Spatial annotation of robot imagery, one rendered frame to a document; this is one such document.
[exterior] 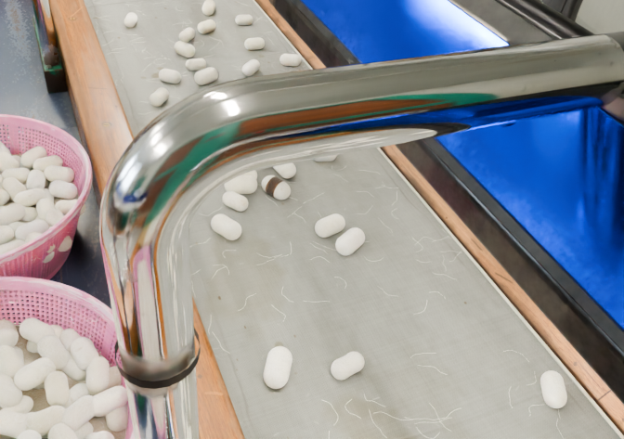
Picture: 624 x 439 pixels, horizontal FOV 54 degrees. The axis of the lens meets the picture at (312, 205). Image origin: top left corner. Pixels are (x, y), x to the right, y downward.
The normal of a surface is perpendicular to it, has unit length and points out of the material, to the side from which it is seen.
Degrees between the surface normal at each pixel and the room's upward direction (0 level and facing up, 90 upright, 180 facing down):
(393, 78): 27
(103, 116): 0
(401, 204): 0
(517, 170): 58
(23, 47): 0
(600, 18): 88
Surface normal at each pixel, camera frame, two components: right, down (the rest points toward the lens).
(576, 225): -0.72, -0.25
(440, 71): 0.26, -0.40
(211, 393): 0.09, -0.76
